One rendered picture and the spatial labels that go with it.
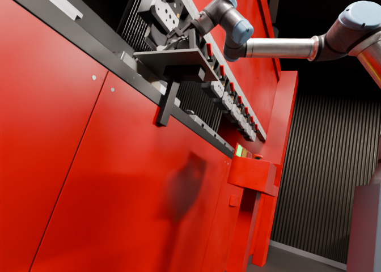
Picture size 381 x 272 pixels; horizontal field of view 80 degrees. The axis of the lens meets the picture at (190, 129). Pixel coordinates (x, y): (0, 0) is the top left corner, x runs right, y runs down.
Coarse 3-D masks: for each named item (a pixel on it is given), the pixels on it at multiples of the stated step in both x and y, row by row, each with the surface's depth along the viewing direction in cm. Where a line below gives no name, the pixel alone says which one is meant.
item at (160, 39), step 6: (150, 24) 88; (156, 24) 90; (150, 30) 87; (156, 30) 90; (150, 36) 88; (156, 36) 91; (162, 36) 94; (150, 42) 90; (156, 42) 91; (162, 42) 94
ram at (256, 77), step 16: (192, 0) 104; (208, 0) 116; (240, 0) 153; (256, 0) 181; (192, 16) 106; (256, 16) 186; (224, 32) 137; (256, 32) 191; (240, 64) 168; (256, 64) 202; (272, 64) 255; (240, 80) 172; (256, 80) 209; (272, 80) 265; (256, 96) 215; (272, 96) 276; (256, 112) 222
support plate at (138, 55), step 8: (136, 56) 81; (144, 56) 79; (152, 56) 78; (160, 56) 76; (168, 56) 75; (176, 56) 73; (184, 56) 72; (192, 56) 71; (200, 56) 70; (144, 64) 85; (152, 64) 84; (160, 64) 82; (168, 64) 80; (176, 64) 78; (184, 64) 77; (192, 64) 76; (200, 64) 74; (208, 64) 74; (160, 72) 88; (208, 72) 78; (208, 80) 84; (216, 80) 82
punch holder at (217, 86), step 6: (216, 66) 136; (216, 72) 135; (204, 84) 136; (210, 84) 134; (216, 84) 135; (222, 84) 144; (204, 90) 139; (210, 90) 137; (216, 90) 136; (222, 90) 144; (210, 96) 146; (216, 96) 144
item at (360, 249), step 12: (360, 192) 82; (372, 192) 74; (360, 204) 80; (372, 204) 72; (360, 216) 78; (372, 216) 71; (360, 228) 77; (372, 228) 69; (360, 240) 75; (372, 240) 68; (348, 252) 81; (360, 252) 74; (372, 252) 67; (348, 264) 80; (360, 264) 72; (372, 264) 66
